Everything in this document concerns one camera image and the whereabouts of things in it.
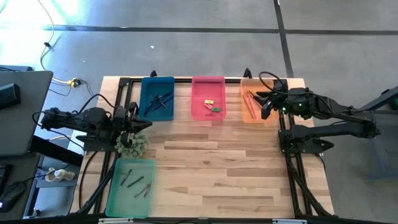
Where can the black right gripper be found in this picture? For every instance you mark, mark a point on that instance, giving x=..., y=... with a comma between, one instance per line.
x=292, y=102

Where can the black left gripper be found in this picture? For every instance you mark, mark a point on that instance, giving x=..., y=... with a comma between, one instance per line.
x=124, y=119

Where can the plain orange pencil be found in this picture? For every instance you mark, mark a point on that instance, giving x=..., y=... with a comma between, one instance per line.
x=251, y=92

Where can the plain black pen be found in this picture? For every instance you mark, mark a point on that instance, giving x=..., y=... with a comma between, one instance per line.
x=150, y=105

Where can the dark slim pen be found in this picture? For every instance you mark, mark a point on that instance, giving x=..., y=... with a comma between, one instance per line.
x=162, y=104

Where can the green eraser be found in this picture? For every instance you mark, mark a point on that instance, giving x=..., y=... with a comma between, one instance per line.
x=216, y=109

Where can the dark green crayon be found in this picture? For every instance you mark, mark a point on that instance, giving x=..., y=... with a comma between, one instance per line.
x=135, y=182

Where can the yellow-green eraser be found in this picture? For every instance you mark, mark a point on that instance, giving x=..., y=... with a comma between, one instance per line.
x=209, y=101

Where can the red crayon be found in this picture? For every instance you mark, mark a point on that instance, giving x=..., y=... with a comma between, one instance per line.
x=148, y=189

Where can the grey crayon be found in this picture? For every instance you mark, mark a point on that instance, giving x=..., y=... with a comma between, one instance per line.
x=141, y=191

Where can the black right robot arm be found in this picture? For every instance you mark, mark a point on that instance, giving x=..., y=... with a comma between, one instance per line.
x=342, y=129

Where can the potted green succulent plant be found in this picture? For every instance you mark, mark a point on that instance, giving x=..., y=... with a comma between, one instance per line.
x=138, y=149

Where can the orange translucent plastic bin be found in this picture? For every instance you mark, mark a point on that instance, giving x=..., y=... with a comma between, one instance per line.
x=245, y=85

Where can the blue plastic bin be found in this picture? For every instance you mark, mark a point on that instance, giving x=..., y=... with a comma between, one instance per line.
x=149, y=84

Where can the pink translucent plastic bin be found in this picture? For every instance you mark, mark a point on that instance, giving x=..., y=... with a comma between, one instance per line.
x=208, y=90

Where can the teal green plastic bin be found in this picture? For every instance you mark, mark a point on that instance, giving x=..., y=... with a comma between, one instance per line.
x=130, y=205

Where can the yellow power plug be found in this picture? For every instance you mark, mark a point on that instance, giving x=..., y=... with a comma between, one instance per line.
x=74, y=82

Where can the black desk crossbar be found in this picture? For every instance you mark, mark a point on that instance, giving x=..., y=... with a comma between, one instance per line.
x=56, y=151

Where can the white plastic object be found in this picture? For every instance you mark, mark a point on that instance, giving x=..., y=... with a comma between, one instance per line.
x=62, y=175

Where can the grey desk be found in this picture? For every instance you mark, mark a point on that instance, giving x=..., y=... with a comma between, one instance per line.
x=25, y=124

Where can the black box device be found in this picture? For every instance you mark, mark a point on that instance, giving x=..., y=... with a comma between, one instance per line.
x=9, y=96

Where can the blue metal-framed table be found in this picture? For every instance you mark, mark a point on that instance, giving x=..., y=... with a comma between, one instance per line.
x=385, y=161

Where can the black computer mouse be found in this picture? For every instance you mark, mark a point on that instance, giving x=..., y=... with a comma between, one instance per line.
x=12, y=196

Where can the black arched frame clamp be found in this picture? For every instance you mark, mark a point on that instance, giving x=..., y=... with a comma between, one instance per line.
x=152, y=74
x=247, y=73

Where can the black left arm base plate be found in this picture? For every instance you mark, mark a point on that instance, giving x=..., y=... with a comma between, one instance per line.
x=93, y=144

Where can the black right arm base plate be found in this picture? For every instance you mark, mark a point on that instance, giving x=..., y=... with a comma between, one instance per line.
x=311, y=146

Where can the black aluminium table frame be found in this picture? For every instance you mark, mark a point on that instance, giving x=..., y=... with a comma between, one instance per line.
x=183, y=80

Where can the silver frame bracket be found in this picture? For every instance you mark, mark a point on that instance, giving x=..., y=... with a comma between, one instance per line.
x=115, y=221
x=289, y=221

